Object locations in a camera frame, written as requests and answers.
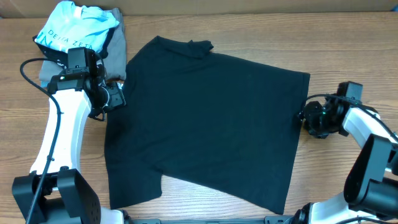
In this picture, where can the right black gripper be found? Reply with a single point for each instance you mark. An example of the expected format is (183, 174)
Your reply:
(311, 107)

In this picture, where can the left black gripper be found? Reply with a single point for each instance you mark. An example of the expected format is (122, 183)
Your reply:
(118, 97)

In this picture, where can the black t-shirt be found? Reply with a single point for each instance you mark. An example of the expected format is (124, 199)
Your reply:
(212, 119)
(60, 54)

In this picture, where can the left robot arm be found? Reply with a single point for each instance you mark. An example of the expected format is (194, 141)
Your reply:
(55, 190)

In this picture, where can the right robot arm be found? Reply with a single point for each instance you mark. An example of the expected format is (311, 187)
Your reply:
(368, 196)

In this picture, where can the grey folded t-shirt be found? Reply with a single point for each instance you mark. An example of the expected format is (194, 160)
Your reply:
(115, 62)

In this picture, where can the black folded t-shirt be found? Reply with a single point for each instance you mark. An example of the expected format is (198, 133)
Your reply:
(60, 54)

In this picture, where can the blue folded bottom t-shirt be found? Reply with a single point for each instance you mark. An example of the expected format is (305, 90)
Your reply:
(44, 84)

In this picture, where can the light blue folded t-shirt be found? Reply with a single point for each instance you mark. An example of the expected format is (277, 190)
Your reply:
(71, 26)

